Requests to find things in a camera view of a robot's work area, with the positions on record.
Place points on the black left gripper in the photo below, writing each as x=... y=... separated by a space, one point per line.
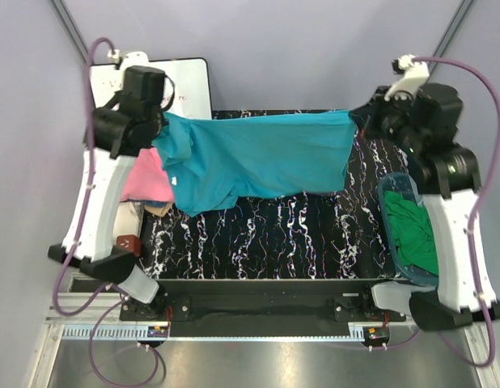
x=161 y=114

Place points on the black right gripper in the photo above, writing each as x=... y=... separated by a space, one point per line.
x=366 y=115

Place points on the teal t shirt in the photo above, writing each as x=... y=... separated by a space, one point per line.
x=210 y=164

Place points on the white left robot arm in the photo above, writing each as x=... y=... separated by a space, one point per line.
x=115 y=135

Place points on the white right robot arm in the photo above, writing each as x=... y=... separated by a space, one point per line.
x=420 y=118

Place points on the pink folded t shirt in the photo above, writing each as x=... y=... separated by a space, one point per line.
x=148 y=181

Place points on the white dry erase board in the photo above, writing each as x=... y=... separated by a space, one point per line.
x=188 y=84

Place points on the teal plastic basin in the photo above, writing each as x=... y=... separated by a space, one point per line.
x=403 y=184

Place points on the beige folded t shirt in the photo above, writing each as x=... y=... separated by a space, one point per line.
x=158 y=210

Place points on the black white manual booklet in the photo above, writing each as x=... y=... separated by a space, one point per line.
x=128 y=220

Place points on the brown cube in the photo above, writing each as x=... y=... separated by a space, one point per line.
x=130 y=242

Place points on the green t shirt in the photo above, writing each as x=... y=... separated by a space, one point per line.
x=412 y=232

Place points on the aluminium frame rail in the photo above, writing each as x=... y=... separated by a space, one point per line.
x=193 y=307

